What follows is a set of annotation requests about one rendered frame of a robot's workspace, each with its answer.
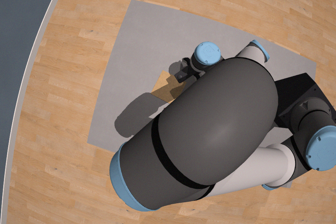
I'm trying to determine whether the tan mat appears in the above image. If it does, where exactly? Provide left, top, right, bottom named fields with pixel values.
left=151, top=70, right=186, bottom=103

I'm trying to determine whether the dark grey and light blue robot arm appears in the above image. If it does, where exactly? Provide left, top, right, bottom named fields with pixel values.
left=110, top=40, right=336, bottom=212

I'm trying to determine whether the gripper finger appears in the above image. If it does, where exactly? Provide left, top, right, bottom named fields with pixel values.
left=182, top=57, right=191, bottom=64
left=194, top=73, right=202, bottom=81

